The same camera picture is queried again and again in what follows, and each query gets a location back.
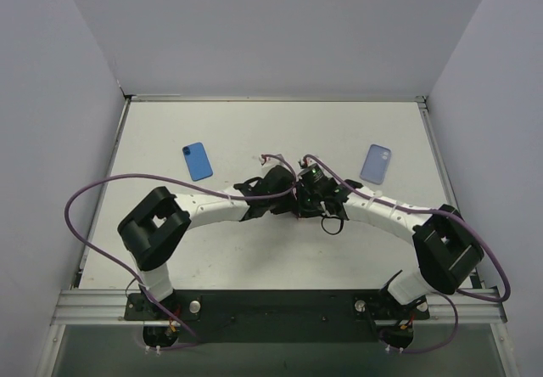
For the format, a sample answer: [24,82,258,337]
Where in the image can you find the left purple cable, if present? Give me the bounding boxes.
[64,152,298,352]

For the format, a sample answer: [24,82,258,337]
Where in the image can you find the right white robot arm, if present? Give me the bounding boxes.
[296,164,484,306]

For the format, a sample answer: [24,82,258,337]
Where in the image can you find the lavender phone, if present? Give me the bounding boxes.
[360,143,392,185]

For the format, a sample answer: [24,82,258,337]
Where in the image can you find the blue phone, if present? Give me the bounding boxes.
[182,142,213,182]

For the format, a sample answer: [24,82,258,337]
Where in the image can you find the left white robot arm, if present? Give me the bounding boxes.
[117,165,295,319]

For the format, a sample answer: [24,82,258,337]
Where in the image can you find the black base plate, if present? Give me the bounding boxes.
[124,290,430,346]

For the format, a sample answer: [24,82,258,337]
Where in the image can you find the aluminium frame rail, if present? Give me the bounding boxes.
[50,96,510,327]

